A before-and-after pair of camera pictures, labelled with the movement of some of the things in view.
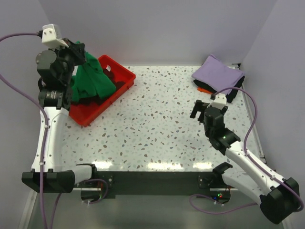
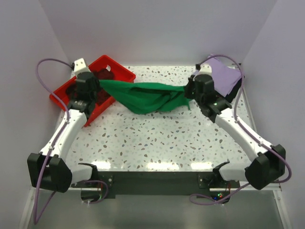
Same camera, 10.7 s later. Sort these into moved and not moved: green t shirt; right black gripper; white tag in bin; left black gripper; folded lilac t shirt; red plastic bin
Moved: green t shirt; right black gripper; left black gripper
Not moved: red plastic bin; white tag in bin; folded lilac t shirt
